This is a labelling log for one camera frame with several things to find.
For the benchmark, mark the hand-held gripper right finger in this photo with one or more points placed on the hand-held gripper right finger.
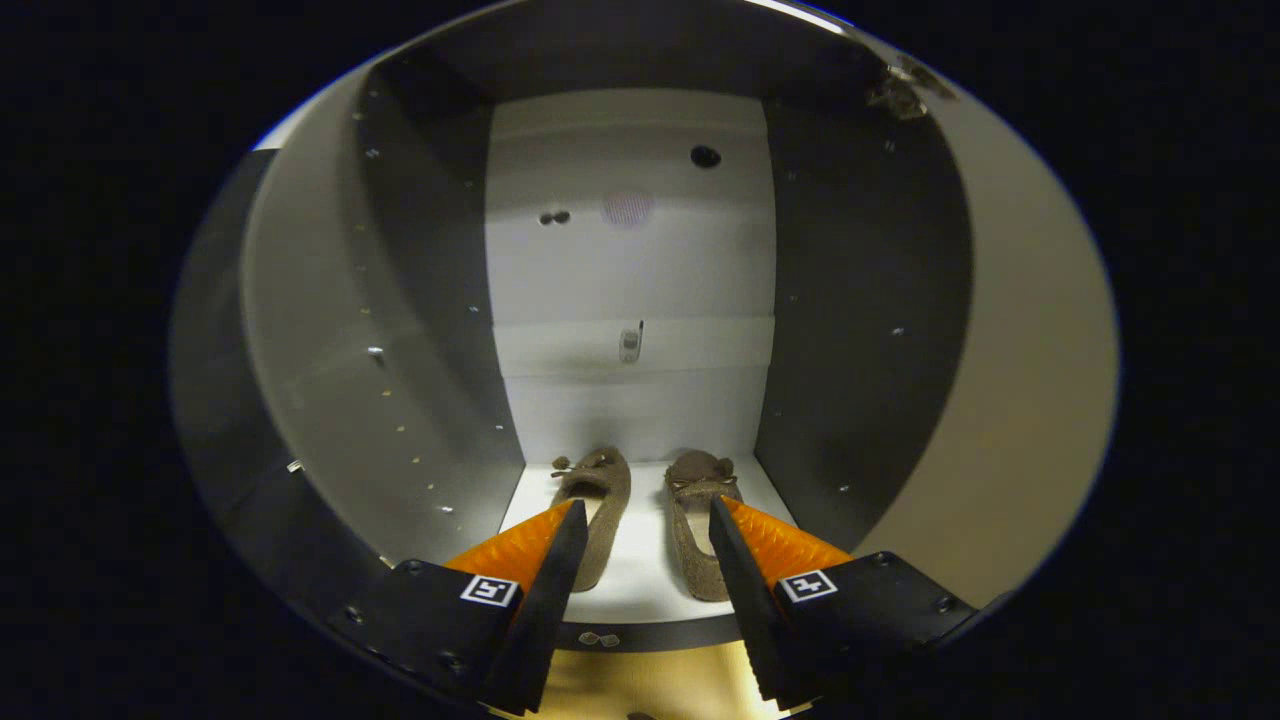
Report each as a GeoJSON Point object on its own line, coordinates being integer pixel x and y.
{"type": "Point", "coordinates": [745, 600]}

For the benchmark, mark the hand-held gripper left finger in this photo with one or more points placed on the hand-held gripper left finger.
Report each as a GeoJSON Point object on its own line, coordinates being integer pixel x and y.
{"type": "Point", "coordinates": [545, 610]}

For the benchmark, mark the brown fuzzy shoe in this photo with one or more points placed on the brown fuzzy shoe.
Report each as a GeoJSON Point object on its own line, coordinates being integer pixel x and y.
{"type": "Point", "coordinates": [605, 490]}
{"type": "Point", "coordinates": [690, 500]}

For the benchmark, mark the grey shoe cabinet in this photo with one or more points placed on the grey shoe cabinet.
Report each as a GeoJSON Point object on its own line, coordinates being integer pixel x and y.
{"type": "Point", "coordinates": [630, 270]}

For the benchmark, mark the metal door hinge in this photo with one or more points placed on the metal door hinge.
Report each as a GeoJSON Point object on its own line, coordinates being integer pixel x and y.
{"type": "Point", "coordinates": [900, 90]}

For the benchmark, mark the black backdrop cloth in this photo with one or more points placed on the black backdrop cloth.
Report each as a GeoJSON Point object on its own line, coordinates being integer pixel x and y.
{"type": "Point", "coordinates": [220, 400]}

